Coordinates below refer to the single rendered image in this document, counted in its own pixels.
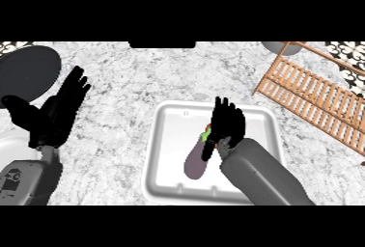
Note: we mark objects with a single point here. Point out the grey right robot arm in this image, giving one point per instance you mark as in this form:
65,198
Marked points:
258,175

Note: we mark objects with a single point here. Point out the white rounded object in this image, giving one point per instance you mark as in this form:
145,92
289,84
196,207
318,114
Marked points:
13,148

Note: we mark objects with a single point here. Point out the orange vegetable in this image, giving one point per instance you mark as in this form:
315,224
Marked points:
208,128

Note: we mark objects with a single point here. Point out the black rectangular object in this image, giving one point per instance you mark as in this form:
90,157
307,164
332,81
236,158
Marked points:
162,44

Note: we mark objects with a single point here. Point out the dark grey round plate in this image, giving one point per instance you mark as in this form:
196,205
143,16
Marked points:
25,72

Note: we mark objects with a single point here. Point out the grey round object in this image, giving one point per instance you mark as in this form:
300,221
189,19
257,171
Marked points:
281,47

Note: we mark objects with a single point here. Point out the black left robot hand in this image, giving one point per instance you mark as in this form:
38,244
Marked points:
52,115

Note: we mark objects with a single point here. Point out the wooden tiered shelf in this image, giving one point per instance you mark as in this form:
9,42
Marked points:
316,93

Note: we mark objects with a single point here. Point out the purple eggplant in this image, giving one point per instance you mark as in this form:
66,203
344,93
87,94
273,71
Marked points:
195,162

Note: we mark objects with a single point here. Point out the white square tray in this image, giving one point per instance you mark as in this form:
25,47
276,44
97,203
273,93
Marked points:
170,154

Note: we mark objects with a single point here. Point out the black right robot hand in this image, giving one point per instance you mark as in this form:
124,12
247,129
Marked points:
227,123

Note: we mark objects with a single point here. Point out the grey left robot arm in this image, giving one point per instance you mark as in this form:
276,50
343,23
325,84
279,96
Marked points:
32,180

